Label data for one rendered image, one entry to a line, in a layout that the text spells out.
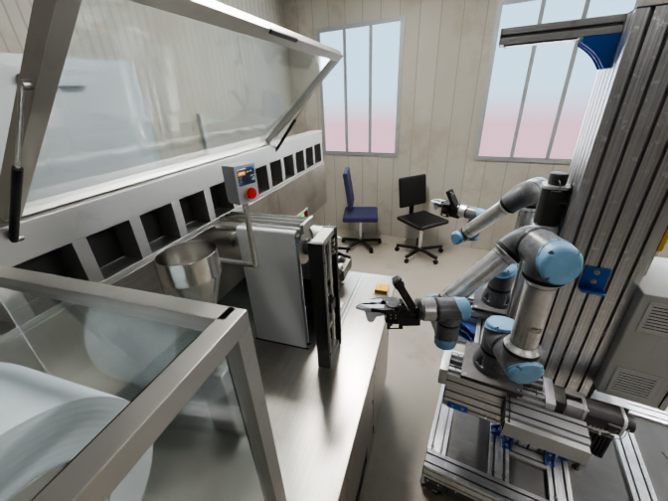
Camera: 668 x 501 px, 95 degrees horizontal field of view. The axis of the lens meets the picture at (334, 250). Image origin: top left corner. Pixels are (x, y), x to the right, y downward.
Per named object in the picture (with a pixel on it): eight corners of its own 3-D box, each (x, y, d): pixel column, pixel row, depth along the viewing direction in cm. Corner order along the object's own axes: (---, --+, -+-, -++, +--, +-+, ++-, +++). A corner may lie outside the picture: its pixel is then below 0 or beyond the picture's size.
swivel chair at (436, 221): (448, 250, 401) (459, 176, 358) (434, 270, 356) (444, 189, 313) (404, 241, 433) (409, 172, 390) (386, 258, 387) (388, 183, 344)
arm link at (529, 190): (535, 201, 133) (455, 250, 173) (546, 196, 139) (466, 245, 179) (518, 180, 136) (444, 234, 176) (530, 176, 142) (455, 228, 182)
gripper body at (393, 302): (385, 329, 99) (422, 329, 99) (385, 306, 96) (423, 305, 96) (382, 317, 106) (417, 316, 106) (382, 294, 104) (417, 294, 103)
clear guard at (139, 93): (75, -26, 37) (72, -29, 37) (14, 213, 63) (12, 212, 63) (335, 58, 126) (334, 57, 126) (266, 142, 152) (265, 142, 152)
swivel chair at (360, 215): (386, 241, 436) (389, 168, 391) (372, 257, 392) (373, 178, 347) (348, 235, 461) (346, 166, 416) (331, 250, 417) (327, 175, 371)
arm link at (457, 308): (470, 327, 99) (474, 305, 95) (435, 328, 99) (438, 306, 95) (461, 311, 106) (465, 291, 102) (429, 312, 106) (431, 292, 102)
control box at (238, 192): (244, 207, 79) (237, 167, 74) (228, 203, 82) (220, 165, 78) (264, 199, 84) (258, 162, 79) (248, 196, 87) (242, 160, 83)
